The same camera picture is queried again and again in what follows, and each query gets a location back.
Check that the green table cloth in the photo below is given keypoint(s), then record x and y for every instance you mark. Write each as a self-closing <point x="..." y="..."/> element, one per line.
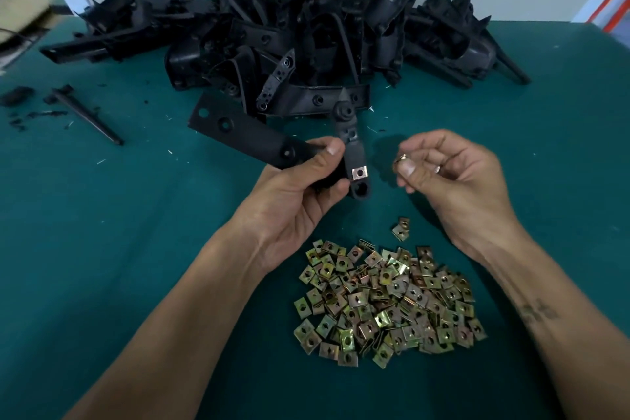
<point x="98" y="238"/>

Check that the person's left hand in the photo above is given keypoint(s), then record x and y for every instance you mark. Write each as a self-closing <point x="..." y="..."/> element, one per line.
<point x="285" y="213"/>

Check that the pile of brass clip nuts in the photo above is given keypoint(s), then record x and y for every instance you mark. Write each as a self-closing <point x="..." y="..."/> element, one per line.
<point x="389" y="306"/>

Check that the black plastic bracket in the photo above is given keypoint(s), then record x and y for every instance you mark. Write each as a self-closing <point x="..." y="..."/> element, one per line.
<point x="507" y="62"/>
<point x="236" y="129"/>

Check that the thin black plastic strip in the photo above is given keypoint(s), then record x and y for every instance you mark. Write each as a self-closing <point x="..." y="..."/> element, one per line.
<point x="87" y="117"/>

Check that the person's right forearm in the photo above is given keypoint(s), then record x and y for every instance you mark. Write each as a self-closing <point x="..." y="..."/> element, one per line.
<point x="566" y="336"/>

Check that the person's left forearm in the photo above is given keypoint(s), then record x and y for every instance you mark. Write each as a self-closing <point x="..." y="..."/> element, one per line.
<point x="157" y="346"/>

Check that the small black plastic scrap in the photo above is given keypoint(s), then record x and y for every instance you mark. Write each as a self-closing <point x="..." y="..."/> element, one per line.
<point x="18" y="96"/>

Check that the brown cardboard piece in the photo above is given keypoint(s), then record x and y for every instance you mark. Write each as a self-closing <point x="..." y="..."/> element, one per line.
<point x="25" y="6"/>

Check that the person's right hand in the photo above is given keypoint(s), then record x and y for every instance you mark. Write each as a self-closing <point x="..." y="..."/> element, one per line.
<point x="463" y="193"/>

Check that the pile of black plastic brackets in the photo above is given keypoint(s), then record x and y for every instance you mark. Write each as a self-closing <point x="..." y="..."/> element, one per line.
<point x="295" y="31"/>

